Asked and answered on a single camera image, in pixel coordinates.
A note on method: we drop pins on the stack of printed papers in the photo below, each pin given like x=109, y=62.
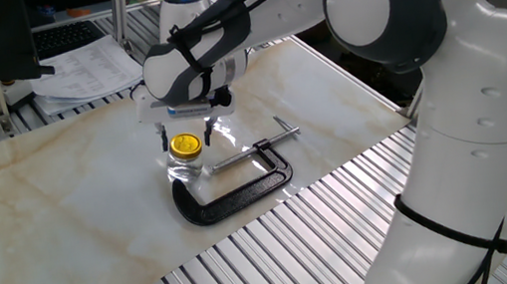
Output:
x=87, y=71

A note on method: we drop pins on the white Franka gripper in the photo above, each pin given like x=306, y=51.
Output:
x=151, y=113

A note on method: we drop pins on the black keyboard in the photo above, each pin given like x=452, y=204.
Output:
x=66, y=36

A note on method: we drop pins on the black C-clamp with steel screw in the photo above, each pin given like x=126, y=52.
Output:
x=236, y=197

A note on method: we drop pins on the gold metal jar lid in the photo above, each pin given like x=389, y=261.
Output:
x=185, y=145

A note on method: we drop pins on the aluminium frame post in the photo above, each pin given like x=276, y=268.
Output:
x=119, y=11

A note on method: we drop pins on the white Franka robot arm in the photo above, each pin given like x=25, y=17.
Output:
x=449, y=102

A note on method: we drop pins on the clear glass jar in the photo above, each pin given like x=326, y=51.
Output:
x=184, y=168

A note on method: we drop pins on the orange tool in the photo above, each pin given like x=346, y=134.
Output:
x=78, y=11

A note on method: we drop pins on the white button box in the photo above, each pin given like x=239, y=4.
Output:
x=20, y=93

